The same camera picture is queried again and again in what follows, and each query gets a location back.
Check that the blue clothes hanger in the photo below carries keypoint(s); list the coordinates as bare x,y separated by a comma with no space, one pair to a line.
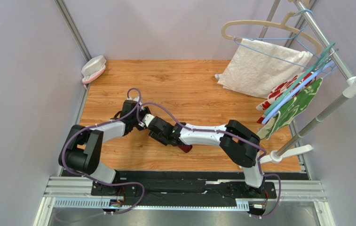
327,69

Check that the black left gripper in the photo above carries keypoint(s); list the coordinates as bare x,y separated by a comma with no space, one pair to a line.
146,110

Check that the silver white clothes rack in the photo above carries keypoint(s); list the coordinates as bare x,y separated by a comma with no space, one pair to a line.
329,54

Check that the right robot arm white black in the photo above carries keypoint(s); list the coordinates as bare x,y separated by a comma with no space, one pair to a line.
240,144

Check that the beige clothes hanger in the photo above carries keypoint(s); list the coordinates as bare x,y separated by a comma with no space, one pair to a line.
267,24

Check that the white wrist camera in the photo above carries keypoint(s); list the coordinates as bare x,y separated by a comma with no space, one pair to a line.
134,103
145,122

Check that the dark red cloth napkin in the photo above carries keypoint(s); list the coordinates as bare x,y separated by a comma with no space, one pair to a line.
186,148

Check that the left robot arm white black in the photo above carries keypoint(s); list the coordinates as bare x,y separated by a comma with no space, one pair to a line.
81,152

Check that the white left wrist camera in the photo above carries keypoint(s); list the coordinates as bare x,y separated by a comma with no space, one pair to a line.
134,103

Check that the green white patterned cloth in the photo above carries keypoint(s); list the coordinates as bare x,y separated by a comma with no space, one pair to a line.
290,110

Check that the white textured hanging cloth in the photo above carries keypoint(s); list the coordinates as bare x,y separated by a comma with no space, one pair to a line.
254,74

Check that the red flower patterned cloth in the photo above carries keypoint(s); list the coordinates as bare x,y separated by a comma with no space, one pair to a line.
278,90

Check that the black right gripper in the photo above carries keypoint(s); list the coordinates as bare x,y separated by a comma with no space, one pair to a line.
152,125

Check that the white pink folded cloth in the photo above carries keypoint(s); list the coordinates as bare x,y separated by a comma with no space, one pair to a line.
93,69

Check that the light blue wire hanger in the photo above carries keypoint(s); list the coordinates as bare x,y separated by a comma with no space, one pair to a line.
265,46

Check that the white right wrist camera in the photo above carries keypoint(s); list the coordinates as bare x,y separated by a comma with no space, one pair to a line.
145,122

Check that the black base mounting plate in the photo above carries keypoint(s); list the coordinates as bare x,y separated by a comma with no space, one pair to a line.
188,188

